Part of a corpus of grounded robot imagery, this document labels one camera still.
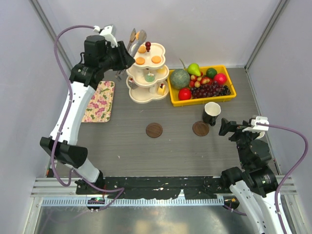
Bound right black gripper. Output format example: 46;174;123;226
219;117;259;166

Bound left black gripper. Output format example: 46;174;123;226
99;40;135;72

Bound metal tongs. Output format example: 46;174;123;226
115;28;147;82

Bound black mug white inside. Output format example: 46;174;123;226
202;102;221;126

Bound chocolate swirl roll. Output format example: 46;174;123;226
129;82;138;90

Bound wooden coaster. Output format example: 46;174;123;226
146;123;163;138
192;121;210;137

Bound green round dessert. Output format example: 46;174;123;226
144;73;155;83

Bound yellow round dessert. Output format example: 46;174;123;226
157;67;166;74

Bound white cake slice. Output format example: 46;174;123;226
149;86;158;94

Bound yellow cake slice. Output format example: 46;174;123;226
157;83;166;96

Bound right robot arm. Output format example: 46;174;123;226
219;116;292;234

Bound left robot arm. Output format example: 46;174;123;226
39;34;135;194

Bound cream three-tier stand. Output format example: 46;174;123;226
126;41;169;104

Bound black grape bunch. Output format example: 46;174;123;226
218;85;231;96

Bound purple grape bunch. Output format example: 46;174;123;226
190;82;221;98

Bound pink red apple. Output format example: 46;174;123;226
214;73;227;85

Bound floral dessert tray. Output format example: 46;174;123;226
82;81;115;123

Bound red tomato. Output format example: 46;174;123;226
178;88;192;101

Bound green melon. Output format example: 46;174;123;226
170;69;190;90

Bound green lime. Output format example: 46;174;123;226
206;68;217;79

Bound yellow plastic fruit bin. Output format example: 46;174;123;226
167;65;236;107

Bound green pear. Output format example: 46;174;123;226
187;63;201;77

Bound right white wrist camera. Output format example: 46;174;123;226
242;116;269;133

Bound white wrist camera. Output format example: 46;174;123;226
242;116;269;133
93;24;117;48

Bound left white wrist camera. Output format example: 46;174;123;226
93;24;117;48

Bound white cable duct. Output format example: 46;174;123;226
41;196;224;207

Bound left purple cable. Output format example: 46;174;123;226
50;25;125;212

